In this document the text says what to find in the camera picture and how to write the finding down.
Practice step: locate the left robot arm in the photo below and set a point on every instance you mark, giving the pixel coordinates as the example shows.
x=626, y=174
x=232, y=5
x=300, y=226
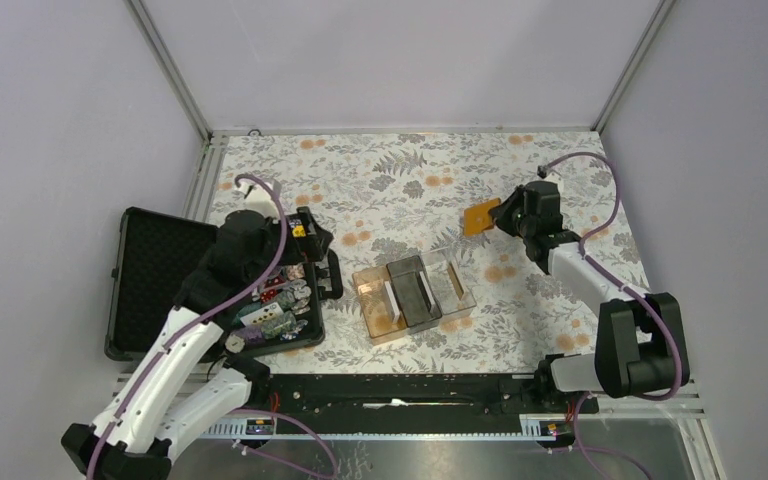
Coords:
x=142, y=432

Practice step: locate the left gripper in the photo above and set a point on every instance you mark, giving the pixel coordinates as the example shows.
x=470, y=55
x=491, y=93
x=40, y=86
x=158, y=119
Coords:
x=310, y=248

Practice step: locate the white card stack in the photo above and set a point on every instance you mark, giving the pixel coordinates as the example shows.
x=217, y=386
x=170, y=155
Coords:
x=391, y=303

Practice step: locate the tan leather card holder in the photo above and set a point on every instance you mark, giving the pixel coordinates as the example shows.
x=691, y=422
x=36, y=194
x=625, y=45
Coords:
x=478, y=219

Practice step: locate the amber transparent card box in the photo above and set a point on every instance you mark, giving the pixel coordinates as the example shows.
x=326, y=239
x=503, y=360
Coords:
x=369, y=287

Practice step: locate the black card stack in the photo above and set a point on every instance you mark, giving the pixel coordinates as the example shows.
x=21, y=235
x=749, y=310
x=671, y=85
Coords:
x=427, y=293

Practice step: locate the black poker chip case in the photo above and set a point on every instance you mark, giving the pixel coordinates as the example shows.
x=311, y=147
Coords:
x=156, y=253

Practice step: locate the smoky black card box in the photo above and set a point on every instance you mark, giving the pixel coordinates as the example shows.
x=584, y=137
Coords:
x=403, y=277

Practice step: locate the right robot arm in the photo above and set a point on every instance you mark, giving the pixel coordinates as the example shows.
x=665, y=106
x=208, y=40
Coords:
x=640, y=348

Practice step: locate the floral table mat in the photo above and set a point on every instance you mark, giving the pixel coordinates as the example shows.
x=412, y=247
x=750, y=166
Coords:
x=387, y=196

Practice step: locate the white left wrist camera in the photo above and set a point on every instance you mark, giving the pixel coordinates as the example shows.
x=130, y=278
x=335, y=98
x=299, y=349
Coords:
x=252, y=196

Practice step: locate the clear transparent card box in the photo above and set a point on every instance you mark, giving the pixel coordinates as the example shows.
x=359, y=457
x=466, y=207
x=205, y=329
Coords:
x=450, y=291

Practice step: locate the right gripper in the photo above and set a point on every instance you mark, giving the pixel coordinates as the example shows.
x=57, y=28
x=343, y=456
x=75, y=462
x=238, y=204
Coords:
x=502, y=212

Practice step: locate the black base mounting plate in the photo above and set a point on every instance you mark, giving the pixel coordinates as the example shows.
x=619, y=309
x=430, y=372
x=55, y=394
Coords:
x=416, y=404

